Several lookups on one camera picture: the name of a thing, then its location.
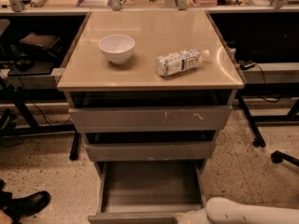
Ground grey drawer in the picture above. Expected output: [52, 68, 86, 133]
[85, 141, 216, 161]
[88, 161, 206, 224]
[69, 105, 232, 133]

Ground white ceramic bowl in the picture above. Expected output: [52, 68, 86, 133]
[98, 35, 135, 64]

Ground grey top drawer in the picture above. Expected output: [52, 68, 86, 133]
[69, 105, 232, 133]

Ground black desk leg left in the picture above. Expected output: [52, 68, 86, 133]
[69, 132, 80, 161]

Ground black office chair base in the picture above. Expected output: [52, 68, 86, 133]
[271, 150, 299, 167]

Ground grey middle drawer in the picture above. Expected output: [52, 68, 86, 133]
[85, 141, 216, 161]

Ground grey drawer cabinet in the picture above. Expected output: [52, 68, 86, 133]
[56, 9, 246, 175]

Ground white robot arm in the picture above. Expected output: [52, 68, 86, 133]
[176, 197, 299, 224]

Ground black power adapter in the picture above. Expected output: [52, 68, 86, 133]
[239, 61, 255, 70]

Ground grey bottom drawer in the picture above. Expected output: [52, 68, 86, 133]
[88, 161, 206, 224]

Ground black desk leg right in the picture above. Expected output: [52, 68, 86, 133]
[237, 96, 265, 147]

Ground black leather shoe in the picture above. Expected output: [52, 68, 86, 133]
[0, 191, 50, 220]

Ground clear plastic water bottle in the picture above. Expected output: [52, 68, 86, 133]
[155, 49, 210, 77]

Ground black desk leg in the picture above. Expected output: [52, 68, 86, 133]
[237, 96, 265, 147]
[69, 132, 80, 161]

